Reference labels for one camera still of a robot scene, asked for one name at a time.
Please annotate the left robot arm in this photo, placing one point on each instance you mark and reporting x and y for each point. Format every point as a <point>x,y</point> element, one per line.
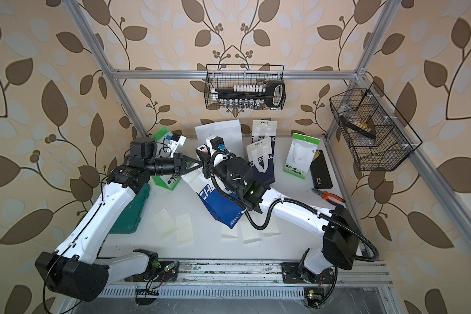
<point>74,268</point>

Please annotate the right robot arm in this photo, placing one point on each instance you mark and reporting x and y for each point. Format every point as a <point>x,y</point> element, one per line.
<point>336,229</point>

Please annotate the green white bag right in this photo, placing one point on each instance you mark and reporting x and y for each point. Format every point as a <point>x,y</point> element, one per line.
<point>301,153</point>

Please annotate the blue white Cheerful bag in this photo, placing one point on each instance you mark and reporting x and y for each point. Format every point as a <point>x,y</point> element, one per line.
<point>220,208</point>

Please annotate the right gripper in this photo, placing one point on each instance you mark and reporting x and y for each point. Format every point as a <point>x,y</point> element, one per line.
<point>216,165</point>

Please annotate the navy bag front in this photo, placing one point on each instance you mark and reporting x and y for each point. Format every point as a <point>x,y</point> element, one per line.
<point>260,158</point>

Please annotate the right wire basket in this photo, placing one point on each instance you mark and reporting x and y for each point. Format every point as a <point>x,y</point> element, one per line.
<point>395,139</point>

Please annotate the orange handled pliers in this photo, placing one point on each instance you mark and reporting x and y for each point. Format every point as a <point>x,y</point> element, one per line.
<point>329,197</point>

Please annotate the aluminium frame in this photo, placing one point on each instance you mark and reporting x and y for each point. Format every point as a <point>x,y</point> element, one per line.
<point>451,203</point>

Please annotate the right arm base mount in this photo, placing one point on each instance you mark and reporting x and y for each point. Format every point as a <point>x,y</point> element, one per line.
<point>295,272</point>

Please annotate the black socket set holder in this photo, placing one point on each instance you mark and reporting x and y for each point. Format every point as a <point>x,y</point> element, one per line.
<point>270,94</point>

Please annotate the green white bag left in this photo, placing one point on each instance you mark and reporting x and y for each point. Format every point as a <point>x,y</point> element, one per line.
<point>168,143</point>

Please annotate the dark tool in basket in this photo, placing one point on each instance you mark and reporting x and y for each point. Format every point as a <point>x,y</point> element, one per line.
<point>357,127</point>

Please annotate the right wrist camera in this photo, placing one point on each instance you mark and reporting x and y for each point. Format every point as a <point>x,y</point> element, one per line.
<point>217,144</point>

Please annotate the receipt far left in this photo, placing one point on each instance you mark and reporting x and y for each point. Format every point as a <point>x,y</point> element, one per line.
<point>164,223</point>

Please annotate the navy bag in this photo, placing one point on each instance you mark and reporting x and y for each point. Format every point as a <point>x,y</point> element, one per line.
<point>263,129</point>
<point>260,158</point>

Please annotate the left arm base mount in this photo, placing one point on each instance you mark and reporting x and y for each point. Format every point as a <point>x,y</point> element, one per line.
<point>154,278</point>

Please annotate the green white bag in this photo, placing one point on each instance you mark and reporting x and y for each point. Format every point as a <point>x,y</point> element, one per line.
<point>301,153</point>
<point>168,143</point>

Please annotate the black box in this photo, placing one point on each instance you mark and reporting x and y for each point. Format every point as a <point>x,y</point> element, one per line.
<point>319,172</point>

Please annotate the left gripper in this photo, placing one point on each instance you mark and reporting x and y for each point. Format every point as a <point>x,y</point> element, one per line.
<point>177,163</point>

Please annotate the green tool case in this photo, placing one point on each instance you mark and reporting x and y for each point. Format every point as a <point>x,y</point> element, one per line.
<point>130,217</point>

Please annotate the back wire basket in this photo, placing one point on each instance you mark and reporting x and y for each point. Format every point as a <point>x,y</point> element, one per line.
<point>225,75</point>

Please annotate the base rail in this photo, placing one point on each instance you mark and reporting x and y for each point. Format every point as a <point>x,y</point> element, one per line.
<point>245,286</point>

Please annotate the wire basket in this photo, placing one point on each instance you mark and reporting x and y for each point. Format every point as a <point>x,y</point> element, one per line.
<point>395,139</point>
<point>225,75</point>

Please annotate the navy bag rear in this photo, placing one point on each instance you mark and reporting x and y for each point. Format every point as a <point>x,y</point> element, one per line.
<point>263,129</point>

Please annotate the pink mini stapler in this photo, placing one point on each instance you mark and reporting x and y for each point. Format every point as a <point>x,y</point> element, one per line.
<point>203,152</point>

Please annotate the large white paper bag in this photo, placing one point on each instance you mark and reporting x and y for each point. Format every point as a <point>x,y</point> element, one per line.
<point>230,131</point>

